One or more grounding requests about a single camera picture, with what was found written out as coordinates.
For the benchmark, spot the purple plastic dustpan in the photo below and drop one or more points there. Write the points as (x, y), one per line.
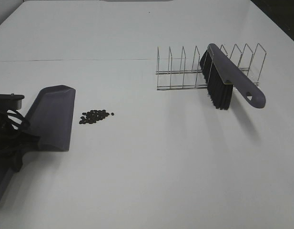
(46, 127)

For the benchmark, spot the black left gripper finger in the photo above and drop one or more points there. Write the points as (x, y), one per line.
(16, 159)

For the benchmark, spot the pile of coffee beans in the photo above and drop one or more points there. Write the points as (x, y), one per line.
(94, 116)

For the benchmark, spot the purple hand brush black bristles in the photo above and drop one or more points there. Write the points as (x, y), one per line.
(222, 75)

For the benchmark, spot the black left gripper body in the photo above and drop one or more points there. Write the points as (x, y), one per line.
(11, 101)

